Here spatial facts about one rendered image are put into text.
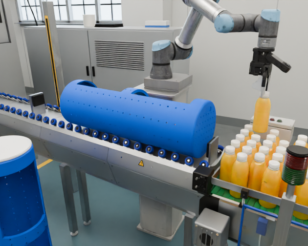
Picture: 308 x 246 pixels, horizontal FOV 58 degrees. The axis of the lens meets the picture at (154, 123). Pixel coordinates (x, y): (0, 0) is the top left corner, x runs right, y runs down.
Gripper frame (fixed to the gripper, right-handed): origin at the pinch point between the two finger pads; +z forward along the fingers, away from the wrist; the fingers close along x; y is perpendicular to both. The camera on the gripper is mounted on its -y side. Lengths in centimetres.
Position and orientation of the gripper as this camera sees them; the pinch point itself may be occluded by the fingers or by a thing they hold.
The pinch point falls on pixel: (264, 93)
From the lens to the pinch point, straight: 136.9
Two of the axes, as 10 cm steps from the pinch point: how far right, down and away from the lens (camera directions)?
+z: 0.1, 9.3, 3.7
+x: -5.4, 3.2, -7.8
